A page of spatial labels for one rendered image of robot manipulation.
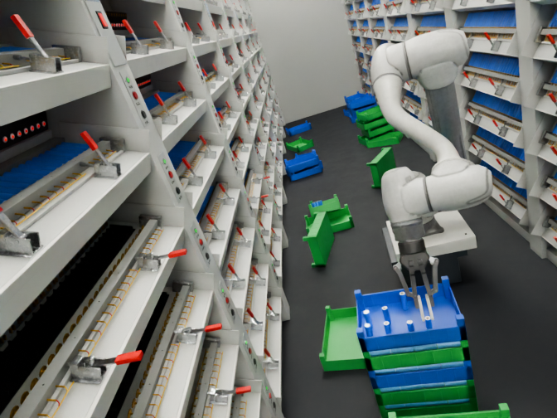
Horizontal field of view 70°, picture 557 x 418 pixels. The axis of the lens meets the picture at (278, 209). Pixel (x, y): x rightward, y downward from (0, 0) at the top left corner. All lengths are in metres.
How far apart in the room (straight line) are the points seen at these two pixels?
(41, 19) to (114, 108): 0.20
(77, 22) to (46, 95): 0.27
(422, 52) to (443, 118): 0.27
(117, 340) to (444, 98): 1.32
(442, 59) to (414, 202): 0.55
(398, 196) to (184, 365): 0.71
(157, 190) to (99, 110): 0.21
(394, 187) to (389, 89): 0.40
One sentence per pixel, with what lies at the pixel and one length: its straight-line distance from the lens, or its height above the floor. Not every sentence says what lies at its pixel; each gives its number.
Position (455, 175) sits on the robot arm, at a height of 0.76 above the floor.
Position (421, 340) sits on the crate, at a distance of 1.28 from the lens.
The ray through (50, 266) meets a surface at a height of 1.07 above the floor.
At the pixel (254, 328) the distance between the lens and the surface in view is 1.48.
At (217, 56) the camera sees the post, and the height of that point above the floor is 1.21.
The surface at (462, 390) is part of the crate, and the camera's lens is 1.45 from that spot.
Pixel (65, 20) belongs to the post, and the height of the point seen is 1.38.
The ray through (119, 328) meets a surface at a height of 0.91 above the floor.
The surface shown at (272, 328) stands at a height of 0.16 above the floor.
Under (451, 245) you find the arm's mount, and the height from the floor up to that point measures 0.23.
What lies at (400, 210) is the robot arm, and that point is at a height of 0.70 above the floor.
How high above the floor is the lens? 1.25
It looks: 23 degrees down
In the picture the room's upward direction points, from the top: 19 degrees counter-clockwise
